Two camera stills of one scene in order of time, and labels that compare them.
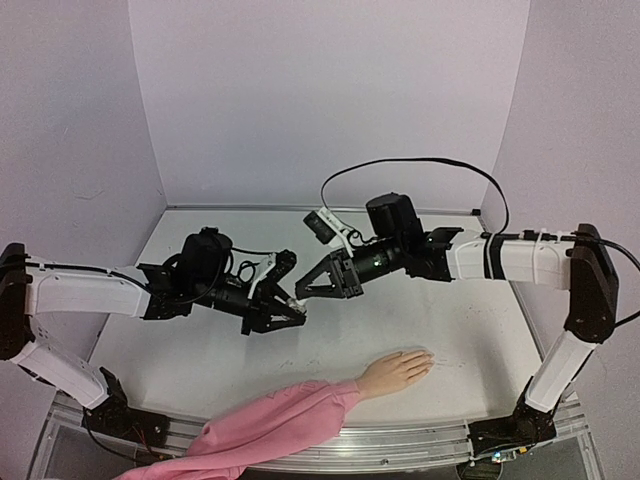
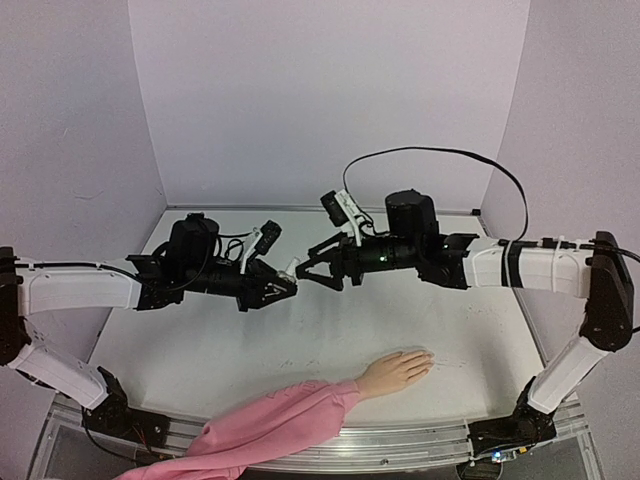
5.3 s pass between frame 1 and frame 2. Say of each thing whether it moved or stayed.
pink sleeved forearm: stayed
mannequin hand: stayed
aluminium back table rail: stayed
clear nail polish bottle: moved
